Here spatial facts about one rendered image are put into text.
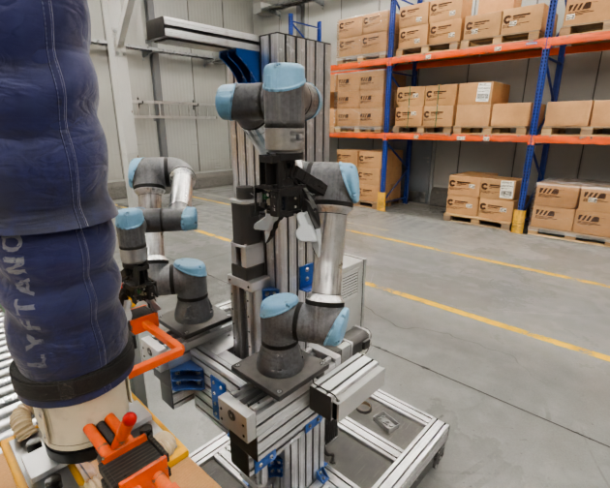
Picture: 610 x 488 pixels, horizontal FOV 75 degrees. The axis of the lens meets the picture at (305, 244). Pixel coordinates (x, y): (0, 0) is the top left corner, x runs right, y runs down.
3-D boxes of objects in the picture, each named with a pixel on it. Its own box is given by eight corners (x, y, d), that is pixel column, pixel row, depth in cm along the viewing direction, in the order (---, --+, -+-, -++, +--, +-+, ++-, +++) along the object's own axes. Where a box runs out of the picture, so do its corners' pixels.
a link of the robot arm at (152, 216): (165, 228, 132) (161, 236, 122) (128, 229, 130) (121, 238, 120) (162, 204, 130) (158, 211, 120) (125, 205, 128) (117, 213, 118)
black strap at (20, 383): (1, 368, 84) (-4, 351, 83) (113, 328, 100) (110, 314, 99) (30, 420, 69) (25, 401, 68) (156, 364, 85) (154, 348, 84)
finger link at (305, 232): (301, 263, 74) (280, 220, 76) (321, 256, 79) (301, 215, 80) (311, 257, 72) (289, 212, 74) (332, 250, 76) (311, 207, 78)
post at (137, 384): (138, 461, 219) (113, 292, 190) (150, 453, 223) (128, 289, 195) (144, 468, 214) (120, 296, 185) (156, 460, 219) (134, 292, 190)
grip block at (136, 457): (100, 486, 71) (95, 459, 69) (152, 454, 78) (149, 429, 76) (119, 516, 66) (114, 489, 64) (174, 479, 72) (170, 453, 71)
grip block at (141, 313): (120, 326, 126) (118, 312, 124) (147, 318, 132) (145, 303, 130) (133, 336, 120) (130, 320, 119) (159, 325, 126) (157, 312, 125)
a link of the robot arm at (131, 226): (145, 205, 119) (140, 211, 111) (149, 241, 122) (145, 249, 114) (116, 207, 117) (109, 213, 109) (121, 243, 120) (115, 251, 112)
